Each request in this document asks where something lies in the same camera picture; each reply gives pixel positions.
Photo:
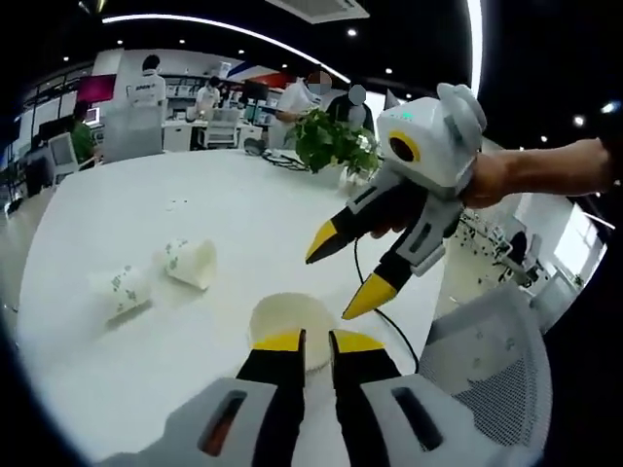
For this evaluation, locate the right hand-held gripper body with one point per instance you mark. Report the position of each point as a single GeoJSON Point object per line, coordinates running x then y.
{"type": "Point", "coordinates": [438, 146]}

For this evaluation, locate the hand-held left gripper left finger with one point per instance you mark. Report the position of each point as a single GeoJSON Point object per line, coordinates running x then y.
{"type": "Point", "coordinates": [263, 404]}

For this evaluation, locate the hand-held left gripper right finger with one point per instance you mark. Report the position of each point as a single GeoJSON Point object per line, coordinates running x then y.
{"type": "Point", "coordinates": [389, 413]}

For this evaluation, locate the white paper cup green print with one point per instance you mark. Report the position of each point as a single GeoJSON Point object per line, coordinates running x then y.
{"type": "Point", "coordinates": [190, 265]}
{"type": "Point", "coordinates": [121, 292]}
{"type": "Point", "coordinates": [292, 316]}

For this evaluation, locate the person's right hand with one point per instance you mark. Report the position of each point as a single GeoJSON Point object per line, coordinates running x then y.
{"type": "Point", "coordinates": [487, 180]}

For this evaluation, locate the small glass jar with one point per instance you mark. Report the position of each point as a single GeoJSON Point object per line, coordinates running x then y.
{"type": "Point", "coordinates": [350, 177]}

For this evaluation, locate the potted green plant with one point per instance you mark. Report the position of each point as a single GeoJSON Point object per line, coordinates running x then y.
{"type": "Point", "coordinates": [321, 141]}

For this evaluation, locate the black office chair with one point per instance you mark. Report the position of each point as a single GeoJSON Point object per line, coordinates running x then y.
{"type": "Point", "coordinates": [517, 243]}

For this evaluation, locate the grey mesh office chair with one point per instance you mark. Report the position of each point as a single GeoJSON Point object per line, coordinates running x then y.
{"type": "Point", "coordinates": [487, 350]}

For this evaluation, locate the grey round device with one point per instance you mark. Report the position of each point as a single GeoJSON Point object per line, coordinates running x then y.
{"type": "Point", "coordinates": [253, 147]}

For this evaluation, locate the white office chair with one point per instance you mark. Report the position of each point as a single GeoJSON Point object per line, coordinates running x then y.
{"type": "Point", "coordinates": [224, 126]}

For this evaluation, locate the ceiling air vent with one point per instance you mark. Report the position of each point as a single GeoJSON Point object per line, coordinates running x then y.
{"type": "Point", "coordinates": [316, 9]}

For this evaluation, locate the white storage shelf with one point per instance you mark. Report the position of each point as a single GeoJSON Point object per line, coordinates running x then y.
{"type": "Point", "coordinates": [177, 90]}

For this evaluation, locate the grey partition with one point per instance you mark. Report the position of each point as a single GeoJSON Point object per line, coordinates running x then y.
{"type": "Point", "coordinates": [131, 133]}

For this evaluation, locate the white desktop monitor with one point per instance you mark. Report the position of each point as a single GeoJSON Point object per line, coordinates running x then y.
{"type": "Point", "coordinates": [63, 151]}

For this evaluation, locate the magenta wall screen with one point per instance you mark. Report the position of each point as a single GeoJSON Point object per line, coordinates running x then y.
{"type": "Point", "coordinates": [97, 88]}

